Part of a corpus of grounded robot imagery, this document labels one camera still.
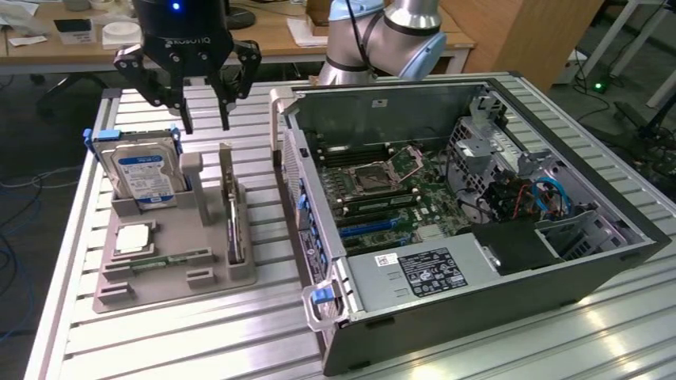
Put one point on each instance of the hard disk in blue caddy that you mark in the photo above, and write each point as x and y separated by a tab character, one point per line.
140	174

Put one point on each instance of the CPU socket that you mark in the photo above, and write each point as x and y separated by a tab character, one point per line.
372	178

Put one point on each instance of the wooden desk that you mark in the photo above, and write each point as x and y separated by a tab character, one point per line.
52	51

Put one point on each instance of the white round container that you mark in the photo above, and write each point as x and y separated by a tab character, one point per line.
120	35

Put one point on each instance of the green RAM stick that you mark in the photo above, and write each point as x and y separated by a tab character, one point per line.
159	261

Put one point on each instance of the open black PC case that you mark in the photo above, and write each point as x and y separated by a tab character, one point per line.
475	316

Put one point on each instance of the green motherboard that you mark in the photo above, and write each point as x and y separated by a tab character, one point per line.
434	198

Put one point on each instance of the white box with black top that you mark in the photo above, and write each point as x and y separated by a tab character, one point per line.
75	31

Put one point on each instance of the white paper stack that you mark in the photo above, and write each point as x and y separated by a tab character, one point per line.
306	36

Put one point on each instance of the metal disk bay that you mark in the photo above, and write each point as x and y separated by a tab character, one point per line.
580	237

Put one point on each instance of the wooden cabinet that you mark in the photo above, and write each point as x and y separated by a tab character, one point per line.
528	39

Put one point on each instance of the black round lamp base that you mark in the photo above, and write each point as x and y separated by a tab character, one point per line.
244	19

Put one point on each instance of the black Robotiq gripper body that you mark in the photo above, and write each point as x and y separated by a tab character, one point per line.
184	39

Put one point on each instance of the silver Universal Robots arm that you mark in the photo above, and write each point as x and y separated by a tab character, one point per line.
359	39

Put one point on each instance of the gray parts rack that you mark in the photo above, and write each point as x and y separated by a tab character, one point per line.
174	293

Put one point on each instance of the gray power supply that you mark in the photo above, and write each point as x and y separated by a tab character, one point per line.
423	273

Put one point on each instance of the brown cardboard box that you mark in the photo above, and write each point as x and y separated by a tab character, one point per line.
316	15

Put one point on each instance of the graphics card with black fan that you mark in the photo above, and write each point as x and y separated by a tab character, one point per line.
236	229

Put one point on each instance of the white desk frame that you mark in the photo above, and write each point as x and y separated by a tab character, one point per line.
603	43

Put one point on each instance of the silver CPU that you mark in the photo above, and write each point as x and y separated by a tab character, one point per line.
132	239

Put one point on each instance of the metal socket cover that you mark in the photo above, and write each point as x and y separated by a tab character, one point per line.
410	162

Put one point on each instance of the white paper slip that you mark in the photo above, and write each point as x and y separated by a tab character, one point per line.
27	40

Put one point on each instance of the blue expansion slot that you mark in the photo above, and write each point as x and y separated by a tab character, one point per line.
364	230

